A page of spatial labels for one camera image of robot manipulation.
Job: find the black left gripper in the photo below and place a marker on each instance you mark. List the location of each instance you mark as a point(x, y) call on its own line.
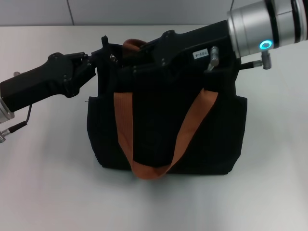
point(36, 84)

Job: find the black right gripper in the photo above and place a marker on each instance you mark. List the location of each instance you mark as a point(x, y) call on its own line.
point(190, 41)

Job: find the silver zipper pull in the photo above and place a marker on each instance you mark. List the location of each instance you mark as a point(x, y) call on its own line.
point(112, 58)

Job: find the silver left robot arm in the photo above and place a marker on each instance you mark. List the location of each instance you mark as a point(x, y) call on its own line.
point(4, 115)

